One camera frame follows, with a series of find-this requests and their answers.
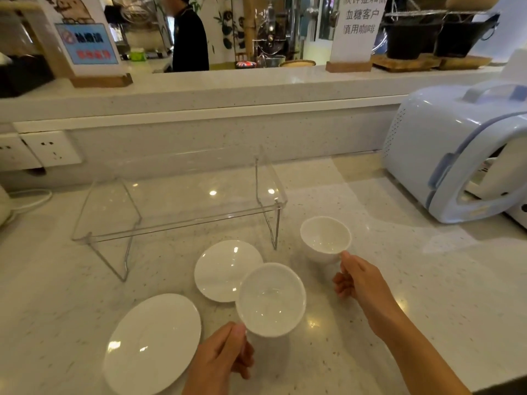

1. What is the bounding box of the large white cup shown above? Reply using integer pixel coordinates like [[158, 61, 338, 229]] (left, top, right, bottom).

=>
[[236, 263, 307, 338]]

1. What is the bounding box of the large white plate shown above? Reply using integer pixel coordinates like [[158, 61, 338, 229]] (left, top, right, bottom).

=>
[[103, 294, 202, 395]]

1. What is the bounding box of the small white cup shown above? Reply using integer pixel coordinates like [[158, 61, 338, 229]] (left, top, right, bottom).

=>
[[300, 216, 352, 266]]

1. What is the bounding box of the person's right forearm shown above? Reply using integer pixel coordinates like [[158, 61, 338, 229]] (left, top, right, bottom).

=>
[[372, 309, 472, 395]]

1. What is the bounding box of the white text sign stand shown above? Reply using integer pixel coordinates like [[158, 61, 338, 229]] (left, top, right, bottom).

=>
[[325, 0, 388, 74]]

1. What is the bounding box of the white power cable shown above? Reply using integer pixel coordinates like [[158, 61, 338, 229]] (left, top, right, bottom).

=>
[[7, 189, 54, 220]]

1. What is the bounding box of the pale blue appliance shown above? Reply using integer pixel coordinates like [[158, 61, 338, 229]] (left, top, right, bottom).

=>
[[382, 80, 527, 224]]

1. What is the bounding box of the blue label sign stand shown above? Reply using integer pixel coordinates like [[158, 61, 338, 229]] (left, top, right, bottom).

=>
[[34, 0, 134, 88]]

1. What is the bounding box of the person's left hand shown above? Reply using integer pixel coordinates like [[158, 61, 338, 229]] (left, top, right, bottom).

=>
[[182, 322, 255, 395]]

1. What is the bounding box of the wooden tray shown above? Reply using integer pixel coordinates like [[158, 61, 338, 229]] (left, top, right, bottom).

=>
[[371, 53, 442, 73], [436, 54, 493, 71]]

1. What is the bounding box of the small white saucer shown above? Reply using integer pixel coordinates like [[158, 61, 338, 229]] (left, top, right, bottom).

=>
[[194, 240, 264, 303]]

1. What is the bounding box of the person's right hand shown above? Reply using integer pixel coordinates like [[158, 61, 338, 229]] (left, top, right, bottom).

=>
[[333, 251, 401, 338]]

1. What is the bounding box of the white wall socket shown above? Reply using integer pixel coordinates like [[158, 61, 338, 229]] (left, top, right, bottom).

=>
[[0, 133, 43, 172], [20, 131, 83, 168]]

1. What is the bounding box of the silver coffee roaster machine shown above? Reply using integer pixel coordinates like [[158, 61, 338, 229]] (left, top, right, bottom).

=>
[[252, 3, 291, 69]]

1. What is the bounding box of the clear acrylic riser stand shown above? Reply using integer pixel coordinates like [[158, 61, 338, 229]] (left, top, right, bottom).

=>
[[71, 150, 289, 283]]

